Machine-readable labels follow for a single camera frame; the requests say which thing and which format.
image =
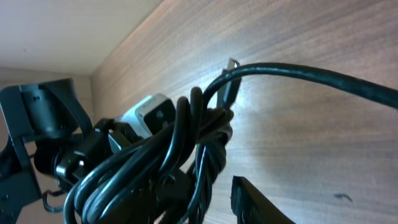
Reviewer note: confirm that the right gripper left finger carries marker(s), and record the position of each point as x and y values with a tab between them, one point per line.
166	200

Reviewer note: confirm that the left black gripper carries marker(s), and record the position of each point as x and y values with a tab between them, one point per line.
105	139

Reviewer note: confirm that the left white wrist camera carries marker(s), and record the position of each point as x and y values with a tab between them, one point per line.
150	115

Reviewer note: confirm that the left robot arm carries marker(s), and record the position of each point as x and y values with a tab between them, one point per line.
51	144

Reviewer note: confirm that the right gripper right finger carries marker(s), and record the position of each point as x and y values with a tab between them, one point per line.
251	207

